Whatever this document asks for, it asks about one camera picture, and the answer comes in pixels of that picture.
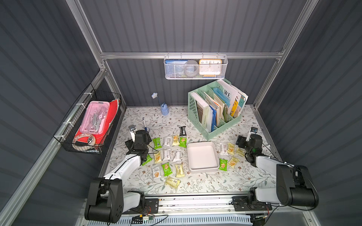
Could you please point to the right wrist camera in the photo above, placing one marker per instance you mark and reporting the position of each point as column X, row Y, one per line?
column 253, row 130

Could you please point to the green cookie packet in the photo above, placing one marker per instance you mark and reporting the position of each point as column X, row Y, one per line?
column 148, row 159
column 223, row 164
column 167, row 169
column 183, row 142
column 157, row 143

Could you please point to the blue folder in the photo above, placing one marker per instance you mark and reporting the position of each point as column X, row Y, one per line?
column 214, row 117

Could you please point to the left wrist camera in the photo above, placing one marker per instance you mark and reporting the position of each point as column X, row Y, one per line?
column 132, row 129

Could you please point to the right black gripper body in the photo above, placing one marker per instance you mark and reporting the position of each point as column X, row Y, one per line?
column 253, row 140

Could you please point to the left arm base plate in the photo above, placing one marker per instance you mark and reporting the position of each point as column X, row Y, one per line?
column 148, row 206

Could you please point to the white brown book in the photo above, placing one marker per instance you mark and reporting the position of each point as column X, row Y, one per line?
column 203, row 111

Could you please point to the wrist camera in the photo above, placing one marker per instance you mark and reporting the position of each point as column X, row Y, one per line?
column 253, row 130
column 132, row 129

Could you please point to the white wire wall basket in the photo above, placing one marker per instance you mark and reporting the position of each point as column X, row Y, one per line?
column 197, row 58

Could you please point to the aluminium rail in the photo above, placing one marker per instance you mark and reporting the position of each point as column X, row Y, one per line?
column 198, row 203

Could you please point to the clear tape roll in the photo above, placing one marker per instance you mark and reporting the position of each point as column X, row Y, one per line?
column 84, row 139

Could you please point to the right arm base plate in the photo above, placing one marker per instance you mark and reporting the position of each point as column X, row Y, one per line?
column 243, row 203

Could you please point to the pink plastic case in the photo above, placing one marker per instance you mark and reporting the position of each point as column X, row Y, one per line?
column 95, row 118

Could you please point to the white book WE cover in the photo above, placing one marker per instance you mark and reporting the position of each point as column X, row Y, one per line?
column 234, row 96

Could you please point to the black wire side basket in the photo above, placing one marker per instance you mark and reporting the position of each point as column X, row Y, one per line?
column 70, row 127

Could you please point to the blue small bottle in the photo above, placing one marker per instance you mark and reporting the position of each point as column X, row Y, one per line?
column 163, row 106

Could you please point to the black cookie packet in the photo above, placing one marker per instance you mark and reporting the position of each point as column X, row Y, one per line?
column 183, row 131

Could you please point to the blue box in basket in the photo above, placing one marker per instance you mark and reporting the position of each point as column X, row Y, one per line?
column 174, row 68

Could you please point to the grey tape roll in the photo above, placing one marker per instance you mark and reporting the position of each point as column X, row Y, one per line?
column 191, row 68

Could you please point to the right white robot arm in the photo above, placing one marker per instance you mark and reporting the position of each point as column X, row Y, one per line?
column 294, row 185

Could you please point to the white storage box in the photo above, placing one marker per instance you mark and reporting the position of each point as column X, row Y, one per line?
column 202, row 157

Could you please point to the mint green file organizer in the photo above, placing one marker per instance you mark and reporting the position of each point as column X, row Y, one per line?
column 212, row 93

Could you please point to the blue white marker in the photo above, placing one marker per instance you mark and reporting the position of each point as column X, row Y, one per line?
column 144, row 124

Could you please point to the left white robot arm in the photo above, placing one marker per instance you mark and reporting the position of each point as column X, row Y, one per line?
column 106, row 200

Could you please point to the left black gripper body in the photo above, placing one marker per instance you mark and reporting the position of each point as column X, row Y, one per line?
column 140, row 136

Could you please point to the yellow cookie packet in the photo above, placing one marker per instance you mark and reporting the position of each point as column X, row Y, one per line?
column 233, row 161
column 179, row 171
column 240, row 152
column 172, row 182
column 231, row 149
column 176, row 140
column 157, row 157

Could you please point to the yellow white clock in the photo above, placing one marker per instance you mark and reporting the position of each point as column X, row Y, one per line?
column 210, row 67

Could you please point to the silver white cookie packet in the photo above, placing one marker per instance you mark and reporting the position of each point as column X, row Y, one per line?
column 156, row 172

